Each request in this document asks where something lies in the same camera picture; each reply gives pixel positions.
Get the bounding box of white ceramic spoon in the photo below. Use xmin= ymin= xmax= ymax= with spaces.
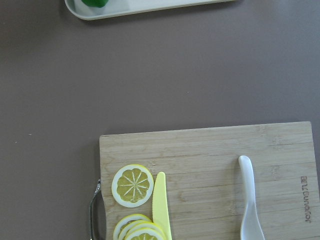
xmin=238 ymin=155 xmax=265 ymax=240

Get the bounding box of single lemon slice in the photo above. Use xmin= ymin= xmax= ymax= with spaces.
xmin=111 ymin=164 xmax=154 ymax=208

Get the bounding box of wooden cutting board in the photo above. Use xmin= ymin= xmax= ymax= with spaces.
xmin=99 ymin=121 xmax=320 ymax=240

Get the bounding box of beige rabbit tray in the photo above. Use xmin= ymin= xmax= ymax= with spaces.
xmin=64 ymin=0 xmax=223 ymax=21

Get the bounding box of yellow plastic knife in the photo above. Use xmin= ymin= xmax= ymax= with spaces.
xmin=152 ymin=172 xmax=172 ymax=240

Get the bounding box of green lime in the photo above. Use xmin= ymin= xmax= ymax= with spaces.
xmin=82 ymin=0 xmax=108 ymax=8

